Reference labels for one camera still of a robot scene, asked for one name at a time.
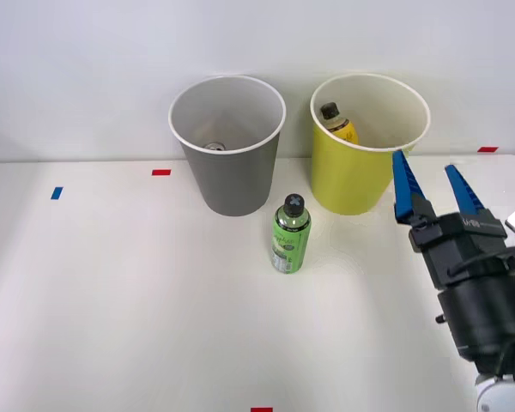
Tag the yellow label plastic bottle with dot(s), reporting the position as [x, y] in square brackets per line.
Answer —
[342, 126]

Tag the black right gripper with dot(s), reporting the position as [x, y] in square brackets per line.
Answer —
[459, 257]

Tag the grey plastic waste bin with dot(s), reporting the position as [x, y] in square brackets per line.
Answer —
[236, 184]

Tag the green label plastic bottle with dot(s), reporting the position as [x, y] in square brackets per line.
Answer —
[288, 244]

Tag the yellow-green plastic waste bin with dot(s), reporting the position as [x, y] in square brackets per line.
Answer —
[347, 180]

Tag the silver drink can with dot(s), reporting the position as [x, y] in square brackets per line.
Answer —
[214, 147]

